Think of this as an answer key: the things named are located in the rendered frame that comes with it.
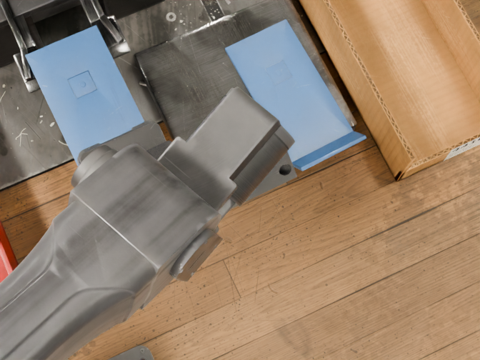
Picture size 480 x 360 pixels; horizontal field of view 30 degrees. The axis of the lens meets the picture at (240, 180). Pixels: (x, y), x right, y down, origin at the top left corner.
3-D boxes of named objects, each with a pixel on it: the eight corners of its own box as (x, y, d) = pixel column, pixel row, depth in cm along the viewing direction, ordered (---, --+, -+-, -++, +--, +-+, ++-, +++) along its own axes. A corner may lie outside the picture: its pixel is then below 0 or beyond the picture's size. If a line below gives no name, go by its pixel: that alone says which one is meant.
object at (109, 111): (96, 204, 78) (92, 195, 75) (25, 56, 81) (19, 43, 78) (168, 171, 79) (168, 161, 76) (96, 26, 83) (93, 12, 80)
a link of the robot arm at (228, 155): (216, 83, 64) (190, 33, 53) (308, 158, 63) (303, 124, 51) (111, 205, 64) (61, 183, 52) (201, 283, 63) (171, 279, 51)
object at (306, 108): (299, 179, 86) (302, 170, 83) (224, 49, 90) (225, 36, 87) (361, 147, 87) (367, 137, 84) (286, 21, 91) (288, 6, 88)
